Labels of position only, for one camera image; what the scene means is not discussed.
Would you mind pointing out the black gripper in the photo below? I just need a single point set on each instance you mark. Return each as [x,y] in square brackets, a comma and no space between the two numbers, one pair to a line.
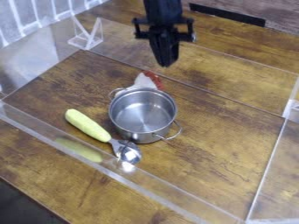
[164,14]

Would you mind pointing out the black strip on table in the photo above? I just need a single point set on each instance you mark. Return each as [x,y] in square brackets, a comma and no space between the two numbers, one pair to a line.
[228,15]

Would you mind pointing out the clear acrylic triangle bracket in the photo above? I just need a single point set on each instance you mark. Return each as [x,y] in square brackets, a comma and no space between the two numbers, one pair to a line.
[85,40]

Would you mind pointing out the red and white mushroom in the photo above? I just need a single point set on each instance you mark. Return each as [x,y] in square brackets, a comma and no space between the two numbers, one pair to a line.
[146,80]

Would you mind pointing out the spoon with yellow handle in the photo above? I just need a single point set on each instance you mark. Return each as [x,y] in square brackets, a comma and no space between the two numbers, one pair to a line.
[124,149]

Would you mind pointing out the silver pot with handles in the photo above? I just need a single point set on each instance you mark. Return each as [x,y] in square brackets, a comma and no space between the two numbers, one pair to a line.
[142,114]

